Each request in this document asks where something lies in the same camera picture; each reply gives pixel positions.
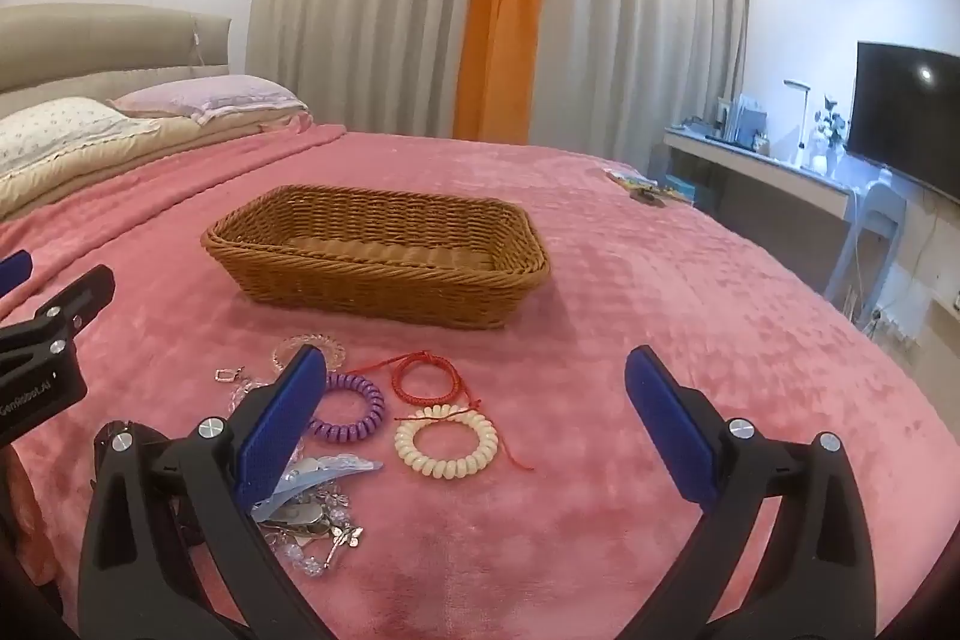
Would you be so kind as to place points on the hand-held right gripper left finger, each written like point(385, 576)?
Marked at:
point(274, 430)

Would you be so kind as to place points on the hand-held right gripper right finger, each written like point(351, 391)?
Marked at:
point(667, 430)

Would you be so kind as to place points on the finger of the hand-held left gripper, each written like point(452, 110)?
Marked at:
point(11, 271)
point(52, 329)

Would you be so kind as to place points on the brown wicker basket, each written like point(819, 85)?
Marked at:
point(360, 280)

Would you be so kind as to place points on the light blue hair clip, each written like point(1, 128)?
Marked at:
point(337, 467)

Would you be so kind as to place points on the pink plush blanket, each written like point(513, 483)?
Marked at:
point(600, 310)

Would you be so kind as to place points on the white floral pillow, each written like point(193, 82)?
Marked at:
point(52, 130)

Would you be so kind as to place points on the beige quilt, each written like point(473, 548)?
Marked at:
point(112, 156)

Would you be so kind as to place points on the colourful small packets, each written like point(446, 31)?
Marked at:
point(645, 186)

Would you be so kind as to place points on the white power strip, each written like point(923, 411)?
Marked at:
point(889, 321)

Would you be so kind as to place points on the beige padded headboard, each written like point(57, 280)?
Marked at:
point(112, 40)

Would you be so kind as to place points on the pink pillow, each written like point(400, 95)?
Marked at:
point(217, 93)

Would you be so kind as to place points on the white desk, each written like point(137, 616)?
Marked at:
point(765, 175)

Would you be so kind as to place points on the pale blue chair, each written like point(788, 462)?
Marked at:
point(874, 212)

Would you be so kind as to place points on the boxes on desk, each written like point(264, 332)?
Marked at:
point(742, 119)

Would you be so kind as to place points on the flower vase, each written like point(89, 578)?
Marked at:
point(829, 130)

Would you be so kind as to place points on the white desk lamp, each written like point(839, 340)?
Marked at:
point(802, 93)

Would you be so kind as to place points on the black television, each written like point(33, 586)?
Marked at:
point(907, 115)

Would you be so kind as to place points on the orange curtain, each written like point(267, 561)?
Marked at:
point(502, 10)

